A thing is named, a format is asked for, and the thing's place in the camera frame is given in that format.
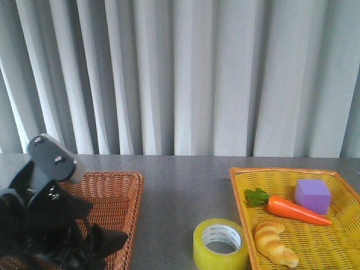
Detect brown wicker basket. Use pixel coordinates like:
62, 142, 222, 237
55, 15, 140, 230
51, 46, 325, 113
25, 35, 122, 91
1, 172, 143, 269

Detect yellow wicker basket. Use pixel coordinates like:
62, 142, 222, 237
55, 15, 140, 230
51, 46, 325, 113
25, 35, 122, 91
229, 168, 359, 269

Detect white pleated curtain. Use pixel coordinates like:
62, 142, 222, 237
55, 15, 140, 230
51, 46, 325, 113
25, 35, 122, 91
1, 1, 359, 158

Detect purple foam cube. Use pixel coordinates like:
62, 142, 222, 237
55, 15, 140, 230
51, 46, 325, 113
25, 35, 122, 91
294, 179, 331, 215

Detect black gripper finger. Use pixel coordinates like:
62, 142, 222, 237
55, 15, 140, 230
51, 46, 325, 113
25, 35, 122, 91
84, 224, 128, 269

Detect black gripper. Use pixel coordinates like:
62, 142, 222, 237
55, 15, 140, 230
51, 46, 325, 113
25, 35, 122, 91
1, 134, 93, 269

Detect orange toy carrot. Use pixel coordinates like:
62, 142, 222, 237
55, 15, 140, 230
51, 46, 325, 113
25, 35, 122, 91
244, 188, 332, 226

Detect yellow clear tape roll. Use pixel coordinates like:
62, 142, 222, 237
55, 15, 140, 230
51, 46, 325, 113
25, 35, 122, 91
193, 218, 249, 270

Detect toy bread croissant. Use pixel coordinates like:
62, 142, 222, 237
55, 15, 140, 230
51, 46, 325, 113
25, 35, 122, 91
254, 219, 299, 268

